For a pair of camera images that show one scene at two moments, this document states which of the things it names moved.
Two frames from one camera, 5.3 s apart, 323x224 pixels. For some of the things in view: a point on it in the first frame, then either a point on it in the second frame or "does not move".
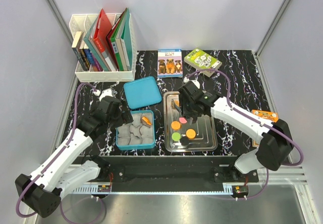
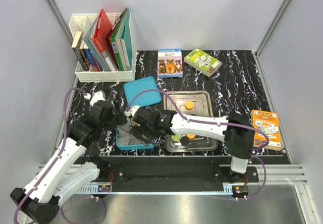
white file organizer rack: (81, 22) does not move
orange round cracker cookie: (191, 133) does not move
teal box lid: (142, 92) does not move
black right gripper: (183, 110) to (138, 130)
